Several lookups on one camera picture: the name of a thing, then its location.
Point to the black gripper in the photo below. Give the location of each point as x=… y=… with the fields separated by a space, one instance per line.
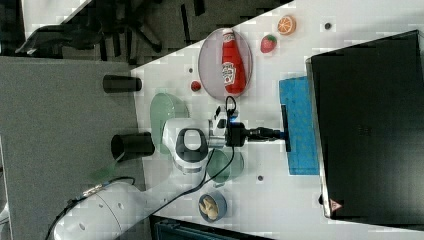
x=237 y=134

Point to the black silver toaster oven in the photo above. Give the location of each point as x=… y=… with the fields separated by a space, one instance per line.
x=356 y=121

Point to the green measuring cup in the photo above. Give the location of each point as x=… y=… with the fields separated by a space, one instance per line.
x=225 y=165

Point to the red ketchup bottle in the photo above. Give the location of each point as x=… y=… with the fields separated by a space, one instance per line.
x=233 y=71

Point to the blue bowl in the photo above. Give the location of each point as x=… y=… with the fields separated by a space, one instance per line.
x=220 y=202

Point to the small red toy fruit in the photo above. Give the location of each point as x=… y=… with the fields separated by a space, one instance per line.
x=195 y=86

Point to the lavender round plate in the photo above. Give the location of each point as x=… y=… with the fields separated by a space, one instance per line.
x=209 y=64

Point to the yellow toy in bowl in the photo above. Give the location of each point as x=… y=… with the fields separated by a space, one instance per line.
x=209 y=207

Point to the red toy strawberry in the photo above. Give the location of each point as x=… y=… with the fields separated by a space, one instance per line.
x=268 y=43

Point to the green oval colander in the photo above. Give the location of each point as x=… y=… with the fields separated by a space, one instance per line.
x=163 y=107

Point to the orange slice toy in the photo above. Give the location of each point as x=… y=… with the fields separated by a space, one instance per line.
x=286 y=25

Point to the black office chair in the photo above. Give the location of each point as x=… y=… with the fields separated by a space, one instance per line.
x=101 y=19

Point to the black cylinder post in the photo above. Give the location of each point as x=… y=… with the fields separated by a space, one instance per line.
x=132 y=146
x=121 y=84

